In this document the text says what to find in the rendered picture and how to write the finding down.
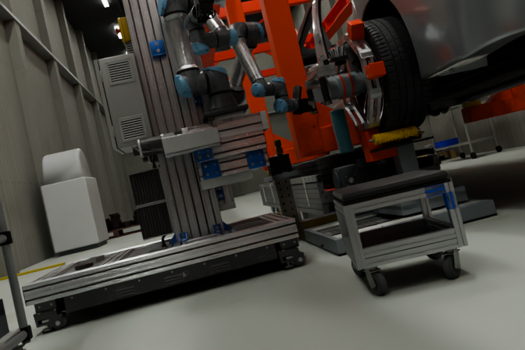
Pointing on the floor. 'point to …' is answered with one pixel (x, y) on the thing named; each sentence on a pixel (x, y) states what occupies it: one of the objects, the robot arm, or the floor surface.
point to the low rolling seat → (347, 203)
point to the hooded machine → (72, 203)
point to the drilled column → (286, 200)
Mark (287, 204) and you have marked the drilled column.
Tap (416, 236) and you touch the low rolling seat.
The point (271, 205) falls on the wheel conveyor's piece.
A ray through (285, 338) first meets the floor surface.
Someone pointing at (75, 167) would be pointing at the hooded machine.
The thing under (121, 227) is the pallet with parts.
